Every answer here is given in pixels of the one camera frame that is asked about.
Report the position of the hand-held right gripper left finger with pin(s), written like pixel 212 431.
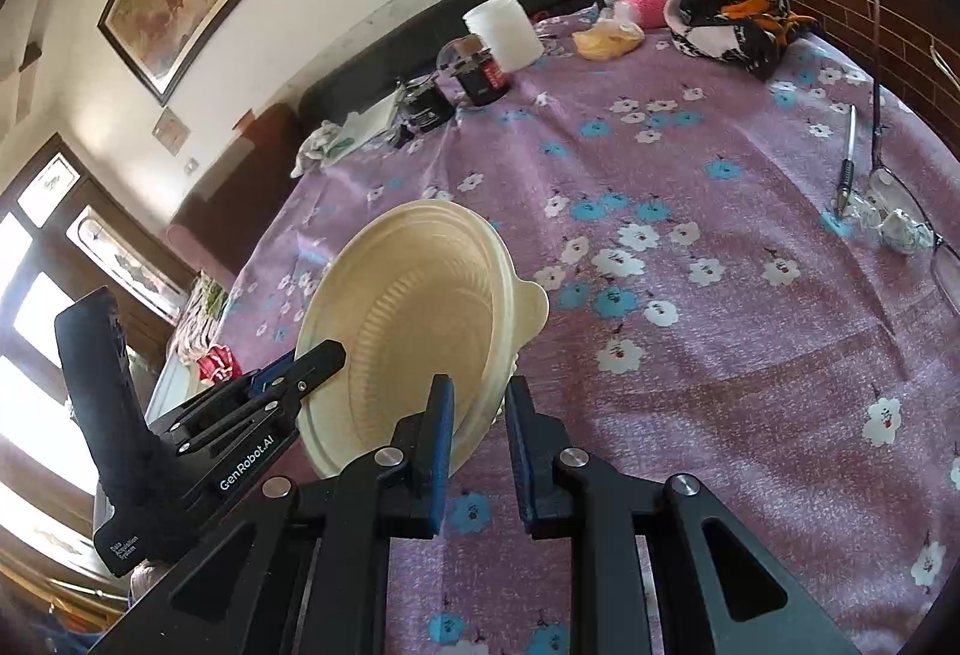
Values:
pixel 442 452

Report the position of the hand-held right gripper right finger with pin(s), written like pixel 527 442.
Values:
pixel 521 460

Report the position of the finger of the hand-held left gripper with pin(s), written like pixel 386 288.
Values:
pixel 319 362
pixel 266 373

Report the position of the red cloth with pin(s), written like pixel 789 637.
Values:
pixel 217 362

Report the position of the striped pink cloth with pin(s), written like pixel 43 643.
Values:
pixel 199 325

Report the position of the white cloth and paper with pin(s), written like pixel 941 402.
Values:
pixel 367 126

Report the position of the wooden glass door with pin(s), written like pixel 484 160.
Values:
pixel 45 182

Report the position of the black round motor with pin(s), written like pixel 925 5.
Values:
pixel 426 111

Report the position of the black sofa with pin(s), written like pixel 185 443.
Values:
pixel 352 77

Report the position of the dark jar with red label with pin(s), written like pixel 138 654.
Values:
pixel 484 81

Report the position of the white plastic jar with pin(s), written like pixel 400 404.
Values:
pixel 502 36

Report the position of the yellow bread in plastic bag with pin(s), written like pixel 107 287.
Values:
pixel 604 41

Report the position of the clear crumpled wrapper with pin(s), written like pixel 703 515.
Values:
pixel 870 212

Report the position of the silver black pen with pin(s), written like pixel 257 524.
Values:
pixel 847 160

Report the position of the crumpled printed candy wrapper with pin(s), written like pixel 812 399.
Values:
pixel 904 231

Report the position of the eyeglasses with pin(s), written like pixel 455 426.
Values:
pixel 876 100

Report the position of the wall light switch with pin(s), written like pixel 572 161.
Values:
pixel 192 165

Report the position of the small wall plaque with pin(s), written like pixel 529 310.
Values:
pixel 171 131

